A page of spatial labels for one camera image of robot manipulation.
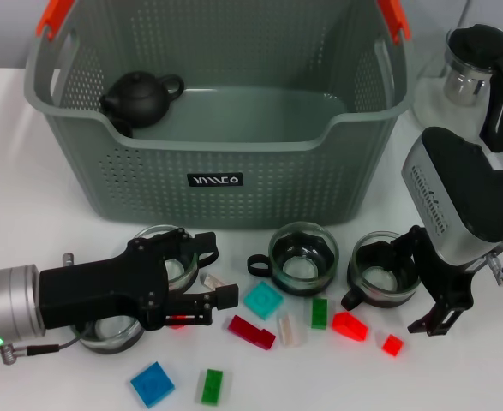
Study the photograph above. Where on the green toy brick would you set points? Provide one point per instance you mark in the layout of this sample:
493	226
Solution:
319	312
211	386

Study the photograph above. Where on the black clay teapot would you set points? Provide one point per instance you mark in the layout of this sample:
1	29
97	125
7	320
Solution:
139	96

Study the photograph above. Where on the grey perforated storage basket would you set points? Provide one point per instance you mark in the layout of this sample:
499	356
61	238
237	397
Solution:
277	192

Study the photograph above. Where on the teal square toy brick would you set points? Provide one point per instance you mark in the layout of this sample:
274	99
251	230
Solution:
263	299

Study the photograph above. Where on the clear white toy brick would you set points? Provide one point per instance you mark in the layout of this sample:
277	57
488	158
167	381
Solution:
287	329
210	282

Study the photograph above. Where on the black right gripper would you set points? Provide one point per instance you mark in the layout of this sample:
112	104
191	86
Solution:
444	282

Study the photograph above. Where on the small red toy brick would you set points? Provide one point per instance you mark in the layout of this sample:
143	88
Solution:
177	326
392	345

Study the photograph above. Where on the red sloped toy brick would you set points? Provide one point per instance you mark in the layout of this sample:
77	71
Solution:
349	326

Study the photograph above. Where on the dark red toy brick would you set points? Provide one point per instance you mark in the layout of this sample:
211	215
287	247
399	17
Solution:
251	331

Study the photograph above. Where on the glass teacup with black holder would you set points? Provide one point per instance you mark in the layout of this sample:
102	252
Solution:
176	269
105	334
302	274
375	282

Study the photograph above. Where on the blue square toy brick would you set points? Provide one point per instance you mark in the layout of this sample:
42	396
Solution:
152	384

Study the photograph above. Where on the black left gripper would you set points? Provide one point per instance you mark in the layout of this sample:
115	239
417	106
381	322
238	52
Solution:
101	287

